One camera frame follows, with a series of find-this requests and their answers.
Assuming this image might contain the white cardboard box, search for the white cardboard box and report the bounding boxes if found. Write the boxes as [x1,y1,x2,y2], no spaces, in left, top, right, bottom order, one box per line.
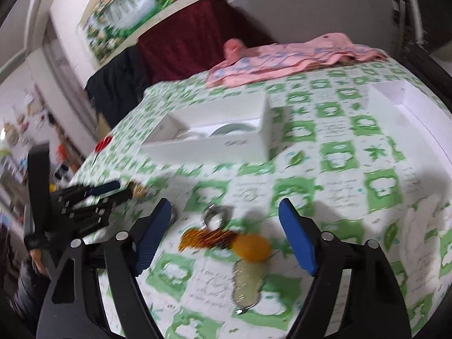
[140,93,273,164]

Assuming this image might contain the dark navy cloth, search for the dark navy cloth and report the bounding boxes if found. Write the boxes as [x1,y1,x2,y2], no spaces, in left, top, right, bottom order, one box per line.
[85,44,149,129]

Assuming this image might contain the cluttered household goods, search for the cluttered household goods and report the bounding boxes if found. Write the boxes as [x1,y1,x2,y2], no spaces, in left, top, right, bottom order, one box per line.
[0,83,83,220]

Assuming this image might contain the green checkered bedsheet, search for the green checkered bedsheet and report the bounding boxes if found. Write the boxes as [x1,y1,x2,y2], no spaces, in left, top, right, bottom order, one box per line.
[72,58,452,339]

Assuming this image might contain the silver metal ring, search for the silver metal ring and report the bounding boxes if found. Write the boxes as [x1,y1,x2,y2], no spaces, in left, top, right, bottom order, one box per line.
[201,206,234,232]

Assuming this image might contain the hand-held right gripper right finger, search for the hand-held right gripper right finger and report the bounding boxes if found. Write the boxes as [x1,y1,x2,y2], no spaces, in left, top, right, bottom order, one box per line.
[278,198,412,339]

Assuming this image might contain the landscape wall poster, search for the landscape wall poster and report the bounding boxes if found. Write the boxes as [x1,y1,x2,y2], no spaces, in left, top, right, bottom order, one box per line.
[78,0,193,65]

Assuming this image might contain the orange pompom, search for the orange pompom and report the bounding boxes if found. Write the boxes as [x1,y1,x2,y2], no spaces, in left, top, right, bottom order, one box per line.
[236,234,273,262]

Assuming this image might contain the pink floral cloth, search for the pink floral cloth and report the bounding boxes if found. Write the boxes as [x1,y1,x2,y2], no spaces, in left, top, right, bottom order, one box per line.
[207,32,387,88]

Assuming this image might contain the pale green bead bracelet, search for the pale green bead bracelet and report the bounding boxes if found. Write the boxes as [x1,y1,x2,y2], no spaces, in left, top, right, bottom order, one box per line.
[231,259,266,316]

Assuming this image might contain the white box lid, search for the white box lid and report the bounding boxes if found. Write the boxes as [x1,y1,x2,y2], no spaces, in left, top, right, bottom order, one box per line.
[366,81,446,138]

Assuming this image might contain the person's left hand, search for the person's left hand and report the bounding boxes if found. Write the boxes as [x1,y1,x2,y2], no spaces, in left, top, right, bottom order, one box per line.
[30,249,53,277]

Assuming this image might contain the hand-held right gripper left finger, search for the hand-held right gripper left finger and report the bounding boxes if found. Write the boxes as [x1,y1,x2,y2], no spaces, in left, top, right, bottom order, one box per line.
[35,198,172,339]

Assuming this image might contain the amber bead bracelet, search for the amber bead bracelet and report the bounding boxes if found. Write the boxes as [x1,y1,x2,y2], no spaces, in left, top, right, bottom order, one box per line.
[179,229,241,252]

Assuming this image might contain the dark red cloth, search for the dark red cloth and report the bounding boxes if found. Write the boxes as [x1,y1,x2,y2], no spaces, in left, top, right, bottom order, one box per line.
[137,0,279,85]

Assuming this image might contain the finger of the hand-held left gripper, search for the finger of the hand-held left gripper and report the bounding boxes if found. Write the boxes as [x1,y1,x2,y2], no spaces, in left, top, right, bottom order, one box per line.
[62,190,134,219]
[53,181,121,205]

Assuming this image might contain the metal bed frame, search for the metal bed frame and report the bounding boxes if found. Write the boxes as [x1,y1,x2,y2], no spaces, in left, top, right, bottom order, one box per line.
[389,0,426,52]

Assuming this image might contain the small red object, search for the small red object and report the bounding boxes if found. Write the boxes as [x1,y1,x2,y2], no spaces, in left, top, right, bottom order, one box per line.
[95,135,114,152]

